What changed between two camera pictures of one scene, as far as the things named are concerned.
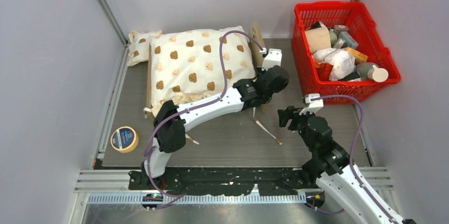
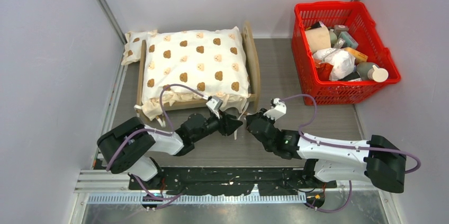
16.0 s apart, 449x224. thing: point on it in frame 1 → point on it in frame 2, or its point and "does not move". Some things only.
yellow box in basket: (359, 56) does not move
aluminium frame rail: (105, 6) does not move
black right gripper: (287, 113) → (260, 114)
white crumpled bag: (343, 62) does not move
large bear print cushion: (185, 66) does not move
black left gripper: (261, 73) → (227, 123)
